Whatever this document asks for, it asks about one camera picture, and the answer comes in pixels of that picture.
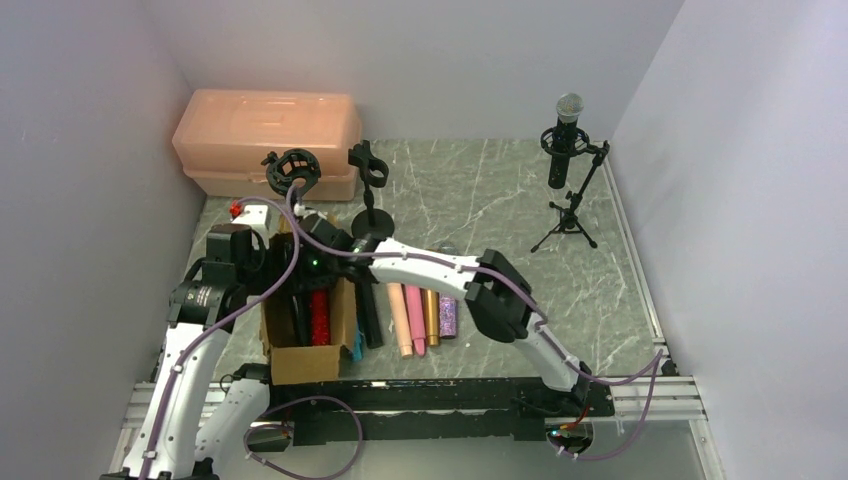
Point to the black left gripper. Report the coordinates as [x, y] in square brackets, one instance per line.
[279, 266]

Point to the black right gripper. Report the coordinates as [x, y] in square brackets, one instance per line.
[304, 291]

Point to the black microphone grey grille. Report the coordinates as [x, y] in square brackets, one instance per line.
[368, 316]

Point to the brown cardboard box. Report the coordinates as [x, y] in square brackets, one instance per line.
[285, 333]

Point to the beige toy microphone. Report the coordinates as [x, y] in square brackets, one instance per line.
[400, 319]

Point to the pink toy microphone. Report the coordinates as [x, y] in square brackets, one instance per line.
[416, 320]

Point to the blue toy microphone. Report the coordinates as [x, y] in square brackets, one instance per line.
[357, 350]

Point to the shock mount desk stand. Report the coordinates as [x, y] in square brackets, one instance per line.
[296, 171]

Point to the clip mount desk stand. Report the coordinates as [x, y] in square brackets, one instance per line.
[373, 173]

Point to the gold microphone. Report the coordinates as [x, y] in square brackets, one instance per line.
[430, 300]

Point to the purple glitter microphone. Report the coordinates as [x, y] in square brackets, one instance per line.
[448, 308]

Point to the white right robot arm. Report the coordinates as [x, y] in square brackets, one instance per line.
[496, 295]

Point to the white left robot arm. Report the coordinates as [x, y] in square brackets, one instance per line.
[174, 440]

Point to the black tripod microphone stand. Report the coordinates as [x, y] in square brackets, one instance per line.
[568, 220]

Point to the red glitter microphone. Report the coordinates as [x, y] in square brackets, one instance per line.
[320, 318]

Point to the orange plastic storage box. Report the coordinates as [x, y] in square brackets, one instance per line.
[224, 136]

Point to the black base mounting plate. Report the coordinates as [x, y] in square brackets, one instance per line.
[518, 408]

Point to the black microphone silver grille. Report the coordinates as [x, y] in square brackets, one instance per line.
[564, 137]

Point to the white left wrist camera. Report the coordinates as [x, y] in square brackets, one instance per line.
[256, 216]

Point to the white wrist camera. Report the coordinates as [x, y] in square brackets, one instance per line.
[308, 218]
[256, 216]

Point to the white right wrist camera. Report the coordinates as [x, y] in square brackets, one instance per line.
[308, 218]

